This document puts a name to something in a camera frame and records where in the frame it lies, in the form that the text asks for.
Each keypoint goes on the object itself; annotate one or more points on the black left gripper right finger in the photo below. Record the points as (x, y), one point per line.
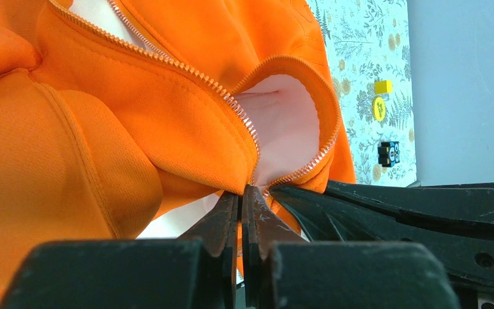
(261, 228)

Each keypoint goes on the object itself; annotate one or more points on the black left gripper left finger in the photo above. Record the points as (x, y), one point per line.
(213, 267)

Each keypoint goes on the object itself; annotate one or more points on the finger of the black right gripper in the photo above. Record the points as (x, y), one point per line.
(454, 222)

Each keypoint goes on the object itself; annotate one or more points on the orange zip jacket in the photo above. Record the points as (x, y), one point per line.
(113, 113)

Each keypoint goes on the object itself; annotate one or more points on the small blue black object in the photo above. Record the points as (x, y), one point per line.
(389, 154)

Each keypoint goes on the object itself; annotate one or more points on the yellow round tag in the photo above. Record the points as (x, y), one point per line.
(379, 109)

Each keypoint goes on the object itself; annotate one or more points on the small yellow cube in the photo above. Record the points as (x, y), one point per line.
(383, 86)

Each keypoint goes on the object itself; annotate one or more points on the floral patterned table mat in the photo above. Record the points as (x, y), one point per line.
(367, 41)

